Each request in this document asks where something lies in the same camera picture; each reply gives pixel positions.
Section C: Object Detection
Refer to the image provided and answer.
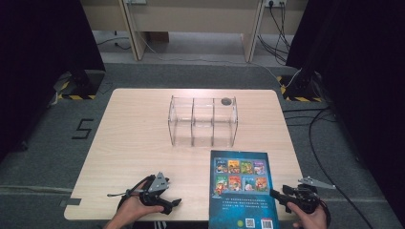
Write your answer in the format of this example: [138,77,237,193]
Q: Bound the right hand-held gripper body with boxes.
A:
[282,176,337,215]

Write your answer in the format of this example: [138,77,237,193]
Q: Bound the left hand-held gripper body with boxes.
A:
[139,171,171,208]

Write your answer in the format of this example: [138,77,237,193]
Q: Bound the blue picture book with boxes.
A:
[208,150,281,229]

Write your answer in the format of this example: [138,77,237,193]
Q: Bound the clear acrylic divided organizer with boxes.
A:
[167,94,239,148]

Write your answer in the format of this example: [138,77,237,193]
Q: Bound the person's right hand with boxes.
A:
[286,199,330,229]

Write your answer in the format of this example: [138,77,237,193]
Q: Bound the person's left hand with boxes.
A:
[118,181,165,225]

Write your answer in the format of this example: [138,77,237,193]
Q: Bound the grey tape strip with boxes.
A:
[59,198,82,208]

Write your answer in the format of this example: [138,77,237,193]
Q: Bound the stand base with hazard tape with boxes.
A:
[276,68,325,103]
[53,69,107,101]

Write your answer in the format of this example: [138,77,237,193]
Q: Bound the black curtain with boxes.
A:
[0,0,107,161]
[286,0,405,220]

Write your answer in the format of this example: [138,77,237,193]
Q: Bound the black floor cable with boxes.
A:
[282,106,374,229]

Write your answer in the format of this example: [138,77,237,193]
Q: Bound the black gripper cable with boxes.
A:
[107,179,151,211]

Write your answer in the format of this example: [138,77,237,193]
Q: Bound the bundle of black power cables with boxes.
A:
[257,2,292,66]

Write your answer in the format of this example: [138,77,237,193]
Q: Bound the white wall power outlet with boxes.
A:
[264,0,288,9]

